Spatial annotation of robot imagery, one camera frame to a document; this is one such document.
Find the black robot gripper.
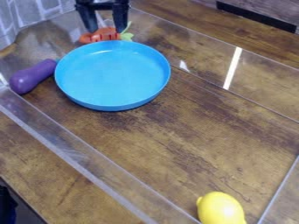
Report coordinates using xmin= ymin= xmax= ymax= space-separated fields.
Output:
xmin=75 ymin=0 xmax=130 ymax=33

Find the orange toy carrot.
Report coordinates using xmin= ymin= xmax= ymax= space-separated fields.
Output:
xmin=79 ymin=25 xmax=135 ymax=44

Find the blue round plastic tray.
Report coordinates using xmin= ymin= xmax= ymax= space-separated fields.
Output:
xmin=55 ymin=40 xmax=171 ymax=111

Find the purple toy eggplant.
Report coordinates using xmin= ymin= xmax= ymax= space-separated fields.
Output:
xmin=9 ymin=59 xmax=58 ymax=95

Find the black baseboard strip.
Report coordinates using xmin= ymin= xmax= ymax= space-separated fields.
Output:
xmin=216 ymin=1 xmax=296 ymax=33

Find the clear acrylic barrier panel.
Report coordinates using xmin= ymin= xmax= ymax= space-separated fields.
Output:
xmin=0 ymin=71 xmax=299 ymax=224

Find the yellow toy lemon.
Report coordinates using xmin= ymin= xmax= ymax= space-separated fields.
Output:
xmin=196 ymin=192 xmax=247 ymax=224

